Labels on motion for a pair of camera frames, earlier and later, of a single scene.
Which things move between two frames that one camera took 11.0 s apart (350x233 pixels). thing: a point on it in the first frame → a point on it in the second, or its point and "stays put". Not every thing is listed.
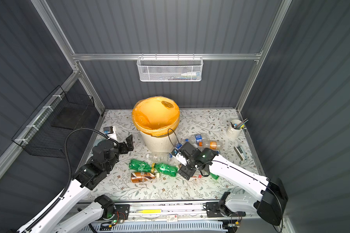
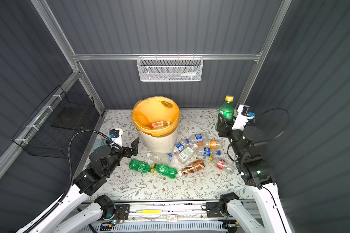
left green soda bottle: x=141 y=166 stays put
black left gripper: x=125 y=150 → x=128 y=153
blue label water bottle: x=178 y=146 stays put
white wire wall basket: x=170 y=69 stays put
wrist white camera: x=181 y=158 → x=242 y=116
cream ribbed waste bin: x=159 y=144 stays put
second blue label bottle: x=195 y=139 stays put
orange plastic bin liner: x=156 y=116 stays put
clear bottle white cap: x=159 y=157 stays put
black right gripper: x=184 y=172 → x=223 y=127
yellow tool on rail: x=149 y=211 stays put
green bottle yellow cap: x=215 y=176 → x=227 y=110
